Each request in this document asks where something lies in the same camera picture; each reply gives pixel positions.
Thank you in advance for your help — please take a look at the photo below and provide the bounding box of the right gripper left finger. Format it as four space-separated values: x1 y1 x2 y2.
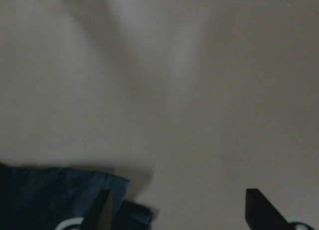
56 189 113 230

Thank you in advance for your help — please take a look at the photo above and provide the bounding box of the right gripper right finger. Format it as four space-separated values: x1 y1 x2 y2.
245 189 313 230

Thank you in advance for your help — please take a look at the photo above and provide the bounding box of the black graphic t-shirt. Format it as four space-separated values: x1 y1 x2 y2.
0 165 153 230

